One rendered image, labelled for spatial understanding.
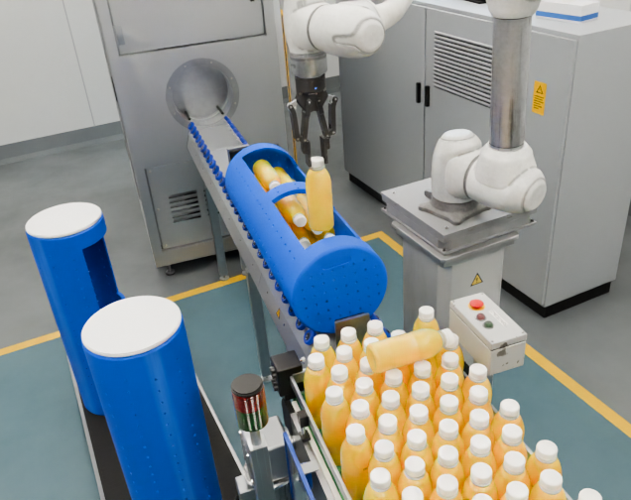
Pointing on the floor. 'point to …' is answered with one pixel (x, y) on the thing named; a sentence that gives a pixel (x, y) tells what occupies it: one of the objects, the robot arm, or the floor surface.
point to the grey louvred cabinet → (458, 84)
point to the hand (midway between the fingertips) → (315, 151)
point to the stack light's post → (261, 470)
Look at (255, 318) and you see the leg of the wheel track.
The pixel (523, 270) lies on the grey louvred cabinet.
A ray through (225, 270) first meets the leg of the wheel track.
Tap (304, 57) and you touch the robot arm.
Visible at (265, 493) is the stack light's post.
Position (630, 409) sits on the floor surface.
